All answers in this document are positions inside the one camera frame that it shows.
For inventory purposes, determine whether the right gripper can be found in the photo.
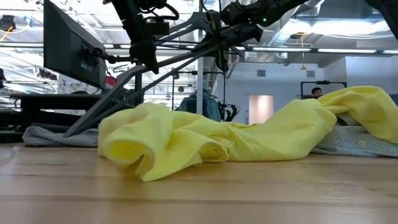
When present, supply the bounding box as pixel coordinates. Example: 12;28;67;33
214;9;264;73

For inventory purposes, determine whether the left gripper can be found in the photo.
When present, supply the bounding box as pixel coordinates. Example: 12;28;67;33
126;17;160;75

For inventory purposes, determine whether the grey clothes hanger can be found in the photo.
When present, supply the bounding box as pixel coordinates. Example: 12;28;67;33
63;11;246;139

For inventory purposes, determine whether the yellow t-shirt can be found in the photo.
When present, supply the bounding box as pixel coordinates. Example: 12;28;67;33
97;85;398;183

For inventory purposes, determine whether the grey t-shirt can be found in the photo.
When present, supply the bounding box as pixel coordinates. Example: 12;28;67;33
22;126;100;148

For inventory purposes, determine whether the light blue patterned shirt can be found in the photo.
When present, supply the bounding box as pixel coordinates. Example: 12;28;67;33
310;93;398;158

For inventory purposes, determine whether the black monitor stand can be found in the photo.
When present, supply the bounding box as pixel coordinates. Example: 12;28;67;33
134;62;144;106

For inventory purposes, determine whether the white rack pole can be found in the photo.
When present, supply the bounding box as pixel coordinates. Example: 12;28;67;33
196;55;205;116

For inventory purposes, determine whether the teal hanging garment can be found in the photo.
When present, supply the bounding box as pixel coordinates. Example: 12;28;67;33
175;90;222;123

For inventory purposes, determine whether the ceiling light strip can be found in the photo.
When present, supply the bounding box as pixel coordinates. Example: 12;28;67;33
251;46;312;53
317;48;377;54

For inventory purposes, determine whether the white door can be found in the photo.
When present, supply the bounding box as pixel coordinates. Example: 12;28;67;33
248;95;274;126

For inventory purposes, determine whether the large black monitor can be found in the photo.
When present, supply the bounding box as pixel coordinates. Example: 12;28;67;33
42;0;107;90

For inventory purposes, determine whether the person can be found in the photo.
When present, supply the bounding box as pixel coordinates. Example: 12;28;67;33
311;86;324;100

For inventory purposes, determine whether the black garment rack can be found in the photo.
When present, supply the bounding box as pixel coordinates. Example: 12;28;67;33
300;80;348;100

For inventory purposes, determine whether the dark grey desk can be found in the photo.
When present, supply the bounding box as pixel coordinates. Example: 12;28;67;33
9;93;103;131

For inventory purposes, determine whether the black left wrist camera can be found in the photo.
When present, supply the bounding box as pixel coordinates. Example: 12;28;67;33
145;17;171;37

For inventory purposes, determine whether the yellow pendant cord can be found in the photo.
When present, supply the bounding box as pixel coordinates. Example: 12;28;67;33
300;32;308;71

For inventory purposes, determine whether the black aluminium table frame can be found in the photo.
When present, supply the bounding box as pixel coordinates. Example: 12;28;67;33
0;129;25;144

